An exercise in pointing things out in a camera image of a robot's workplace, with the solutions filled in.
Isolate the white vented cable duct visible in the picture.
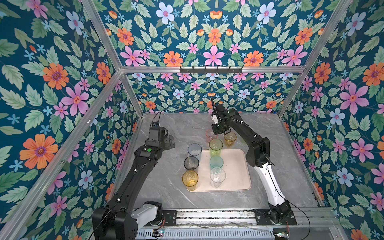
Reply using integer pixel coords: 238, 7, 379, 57
136, 228, 275, 240

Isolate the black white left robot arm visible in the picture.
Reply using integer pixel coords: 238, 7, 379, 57
92, 122, 175, 240

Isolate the aluminium mounting rail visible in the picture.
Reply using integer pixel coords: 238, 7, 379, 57
92, 208, 340, 229

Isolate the black hook rack bar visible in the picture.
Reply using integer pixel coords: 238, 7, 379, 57
179, 66, 243, 74

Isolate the teal translucent short cup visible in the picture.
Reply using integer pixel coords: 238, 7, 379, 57
209, 156, 224, 169

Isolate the amber translucent tall cup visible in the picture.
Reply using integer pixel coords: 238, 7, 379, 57
182, 170, 199, 192

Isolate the dark grey translucent cup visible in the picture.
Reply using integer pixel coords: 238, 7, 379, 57
184, 156, 200, 171

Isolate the pink translucent short cup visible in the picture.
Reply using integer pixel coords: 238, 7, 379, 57
206, 129, 218, 143

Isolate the green translucent tall cup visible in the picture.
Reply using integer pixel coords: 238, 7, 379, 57
209, 139, 224, 157

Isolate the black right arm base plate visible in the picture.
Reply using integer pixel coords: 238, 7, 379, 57
253, 209, 298, 226

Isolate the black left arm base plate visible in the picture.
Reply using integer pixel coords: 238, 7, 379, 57
156, 210, 178, 228

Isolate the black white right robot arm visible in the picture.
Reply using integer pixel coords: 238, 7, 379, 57
211, 104, 293, 225

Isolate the blue translucent tall cup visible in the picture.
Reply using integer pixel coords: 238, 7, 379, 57
188, 143, 203, 159

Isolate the beige rectangular tray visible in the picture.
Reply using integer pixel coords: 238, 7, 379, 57
193, 149, 252, 193

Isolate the yellow translucent short cup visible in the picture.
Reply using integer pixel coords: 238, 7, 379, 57
224, 132, 237, 148

